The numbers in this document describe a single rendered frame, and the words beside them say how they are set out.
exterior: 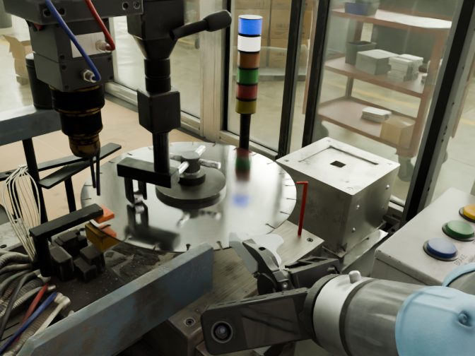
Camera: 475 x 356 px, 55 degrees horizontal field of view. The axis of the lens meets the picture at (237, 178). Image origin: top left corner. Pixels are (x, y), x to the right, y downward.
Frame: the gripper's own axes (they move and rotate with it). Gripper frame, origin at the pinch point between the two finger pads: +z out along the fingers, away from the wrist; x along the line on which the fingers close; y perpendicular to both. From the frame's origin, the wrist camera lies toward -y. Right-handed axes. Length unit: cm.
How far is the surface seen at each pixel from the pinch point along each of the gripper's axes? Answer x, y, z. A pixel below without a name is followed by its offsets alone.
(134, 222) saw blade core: 11.4, -10.1, 6.6
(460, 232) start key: 0.0, 36.4, -5.2
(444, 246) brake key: -1.0, 31.1, -6.6
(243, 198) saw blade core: 11.5, 6.4, 6.1
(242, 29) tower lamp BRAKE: 43, 19, 20
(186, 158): 19.0, -0.5, 8.2
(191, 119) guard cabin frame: 36, 26, 74
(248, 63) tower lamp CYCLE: 36.6, 20.2, 21.9
